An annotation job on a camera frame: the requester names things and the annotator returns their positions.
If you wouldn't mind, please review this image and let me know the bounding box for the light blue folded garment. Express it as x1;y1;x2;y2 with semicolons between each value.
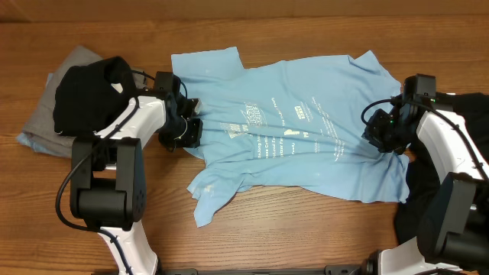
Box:
17;73;74;158

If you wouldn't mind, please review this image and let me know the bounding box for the black crumpled garment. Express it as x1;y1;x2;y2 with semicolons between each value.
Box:
394;93;488;244

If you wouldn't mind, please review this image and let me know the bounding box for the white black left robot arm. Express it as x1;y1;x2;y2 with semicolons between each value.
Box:
62;72;202;274

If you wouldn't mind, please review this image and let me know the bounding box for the grey folded garment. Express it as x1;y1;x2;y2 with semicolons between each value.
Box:
21;45;146;158

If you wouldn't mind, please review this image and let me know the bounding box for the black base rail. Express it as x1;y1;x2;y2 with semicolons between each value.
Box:
162;264;361;275

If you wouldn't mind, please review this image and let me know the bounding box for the light blue printed t-shirt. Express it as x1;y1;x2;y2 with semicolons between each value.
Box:
171;47;409;227

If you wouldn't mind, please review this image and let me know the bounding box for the black folded garment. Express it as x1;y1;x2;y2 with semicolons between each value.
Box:
53;57;137;137

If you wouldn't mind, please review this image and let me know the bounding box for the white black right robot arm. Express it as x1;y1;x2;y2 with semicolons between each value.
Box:
351;74;488;274

